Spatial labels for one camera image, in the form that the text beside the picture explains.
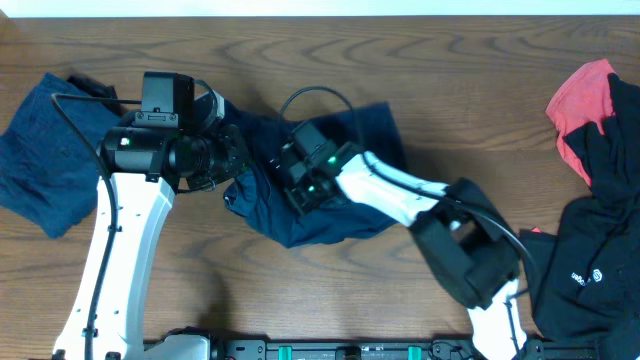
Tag folded black garment underneath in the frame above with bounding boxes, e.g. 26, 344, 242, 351
67, 74, 123, 117

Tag black garment with logo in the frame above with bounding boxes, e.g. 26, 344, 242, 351
520, 74, 639, 359

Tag navy blue shorts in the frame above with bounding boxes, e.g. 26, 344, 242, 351
222, 101, 407, 248

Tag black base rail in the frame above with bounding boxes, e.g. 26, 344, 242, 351
144, 327, 601, 360

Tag red garment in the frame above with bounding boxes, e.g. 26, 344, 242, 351
545, 59, 615, 186

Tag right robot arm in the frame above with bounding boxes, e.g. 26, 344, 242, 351
269, 142, 533, 359

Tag folded navy blue garment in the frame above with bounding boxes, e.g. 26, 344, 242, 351
1, 73, 98, 238

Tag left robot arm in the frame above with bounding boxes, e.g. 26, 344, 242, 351
52, 88, 248, 359

